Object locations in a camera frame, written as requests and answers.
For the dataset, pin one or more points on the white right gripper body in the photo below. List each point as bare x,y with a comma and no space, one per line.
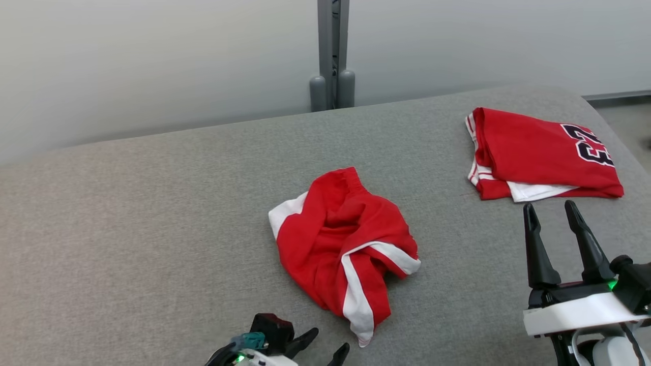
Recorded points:
574,312

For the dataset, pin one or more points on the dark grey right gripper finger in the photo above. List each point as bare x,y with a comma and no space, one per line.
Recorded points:
540,259
592,254

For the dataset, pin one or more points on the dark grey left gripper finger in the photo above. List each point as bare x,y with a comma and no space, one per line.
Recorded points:
341,357
300,343

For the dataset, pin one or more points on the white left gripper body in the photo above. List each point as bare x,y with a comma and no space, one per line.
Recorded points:
254,360

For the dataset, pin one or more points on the red white sports shorts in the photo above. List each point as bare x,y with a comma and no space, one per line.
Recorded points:
330,244

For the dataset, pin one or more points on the red white jersey shirt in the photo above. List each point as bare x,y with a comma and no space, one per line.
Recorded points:
529,152

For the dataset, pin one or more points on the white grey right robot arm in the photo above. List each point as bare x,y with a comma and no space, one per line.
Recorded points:
610,353

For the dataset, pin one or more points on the teal left camera connector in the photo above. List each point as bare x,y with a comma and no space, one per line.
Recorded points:
249,340

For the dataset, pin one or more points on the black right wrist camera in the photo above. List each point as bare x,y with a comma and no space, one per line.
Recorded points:
635,284

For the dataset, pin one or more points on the grey partition post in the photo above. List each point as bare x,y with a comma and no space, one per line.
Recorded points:
324,40
346,86

